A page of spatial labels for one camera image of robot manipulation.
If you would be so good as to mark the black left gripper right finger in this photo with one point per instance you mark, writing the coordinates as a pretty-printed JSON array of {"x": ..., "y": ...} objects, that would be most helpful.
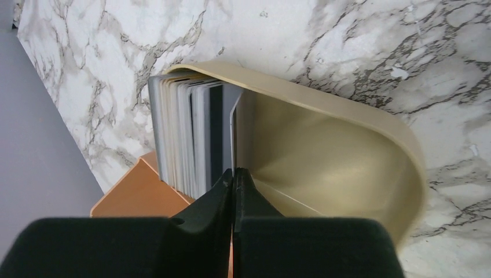
[{"x": 268, "y": 244}]

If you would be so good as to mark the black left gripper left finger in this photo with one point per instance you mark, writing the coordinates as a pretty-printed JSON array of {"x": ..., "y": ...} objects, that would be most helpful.
[{"x": 59, "y": 247}]

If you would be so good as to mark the stack of grey cards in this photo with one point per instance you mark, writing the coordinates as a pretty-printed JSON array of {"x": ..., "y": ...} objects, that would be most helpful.
[{"x": 193, "y": 121}]

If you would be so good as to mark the pink plastic desk organizer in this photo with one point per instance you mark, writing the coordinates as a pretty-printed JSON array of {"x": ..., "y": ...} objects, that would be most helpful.
[{"x": 142, "y": 192}]

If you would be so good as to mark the beige oval plastic tray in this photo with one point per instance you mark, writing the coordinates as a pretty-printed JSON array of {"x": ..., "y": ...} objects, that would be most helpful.
[{"x": 315, "y": 154}]

